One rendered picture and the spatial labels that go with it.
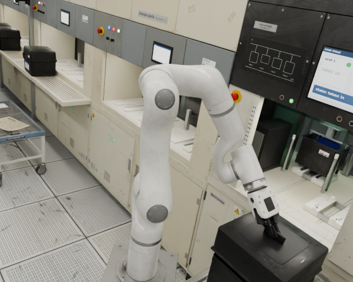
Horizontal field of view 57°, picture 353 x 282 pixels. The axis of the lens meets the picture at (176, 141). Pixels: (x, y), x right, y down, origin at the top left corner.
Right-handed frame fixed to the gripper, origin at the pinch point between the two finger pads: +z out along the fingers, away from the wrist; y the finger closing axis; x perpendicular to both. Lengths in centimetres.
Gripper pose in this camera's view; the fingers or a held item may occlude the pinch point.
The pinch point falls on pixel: (273, 230)
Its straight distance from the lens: 123.1
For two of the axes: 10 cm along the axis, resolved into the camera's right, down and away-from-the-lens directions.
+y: 7.7, -1.5, 6.2
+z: 3.3, 9.3, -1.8
